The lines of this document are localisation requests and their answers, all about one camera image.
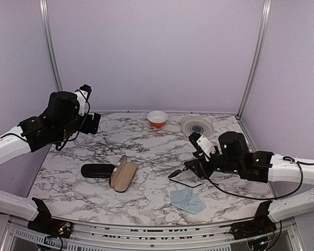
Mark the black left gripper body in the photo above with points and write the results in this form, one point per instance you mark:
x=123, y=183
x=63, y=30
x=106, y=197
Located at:
x=87, y=128

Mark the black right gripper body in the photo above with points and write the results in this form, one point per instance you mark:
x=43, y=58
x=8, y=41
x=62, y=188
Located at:
x=208, y=171

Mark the black glasses case beige lining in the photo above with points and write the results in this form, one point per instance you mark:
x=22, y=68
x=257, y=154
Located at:
x=97, y=170

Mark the brown fabric case red stripe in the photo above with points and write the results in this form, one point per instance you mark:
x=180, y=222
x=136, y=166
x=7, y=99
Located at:
x=122, y=175

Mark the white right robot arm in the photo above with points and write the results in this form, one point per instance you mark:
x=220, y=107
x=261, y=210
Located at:
x=232, y=156

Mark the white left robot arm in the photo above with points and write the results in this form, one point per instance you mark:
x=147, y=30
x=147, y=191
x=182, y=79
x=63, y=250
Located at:
x=66, y=116

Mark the white plate with blue spiral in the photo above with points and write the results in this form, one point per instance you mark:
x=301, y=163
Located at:
x=199, y=125

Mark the orange bowl with white inside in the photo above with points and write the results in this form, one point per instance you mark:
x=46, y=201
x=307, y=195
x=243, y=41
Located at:
x=157, y=118

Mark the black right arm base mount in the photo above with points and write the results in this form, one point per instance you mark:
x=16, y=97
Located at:
x=260, y=224

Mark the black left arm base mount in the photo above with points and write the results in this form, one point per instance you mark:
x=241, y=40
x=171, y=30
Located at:
x=46, y=224

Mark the aluminium front frame rail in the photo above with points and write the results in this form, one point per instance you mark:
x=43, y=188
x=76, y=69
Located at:
x=230, y=235

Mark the aluminium frame post left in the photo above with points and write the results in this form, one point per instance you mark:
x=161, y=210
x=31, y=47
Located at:
x=49, y=43

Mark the aluminium frame post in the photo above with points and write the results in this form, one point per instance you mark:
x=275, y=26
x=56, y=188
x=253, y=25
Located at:
x=260, y=43
x=49, y=43

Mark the aluminium frame post right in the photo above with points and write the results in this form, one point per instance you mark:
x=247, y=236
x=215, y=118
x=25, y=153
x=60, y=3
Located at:
x=260, y=43

